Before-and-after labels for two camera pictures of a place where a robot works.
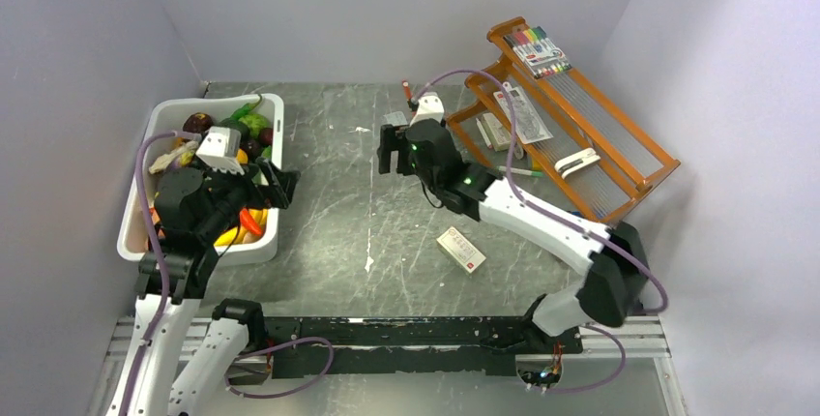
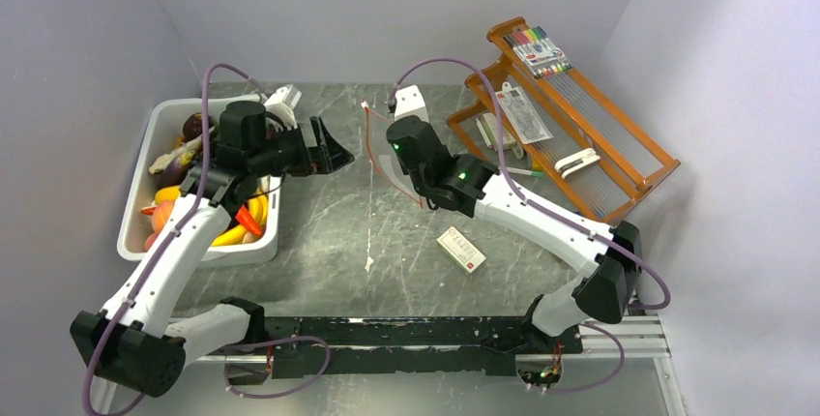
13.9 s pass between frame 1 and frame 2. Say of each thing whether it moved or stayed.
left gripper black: moved
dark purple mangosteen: stayed
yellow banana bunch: stayed
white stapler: stayed
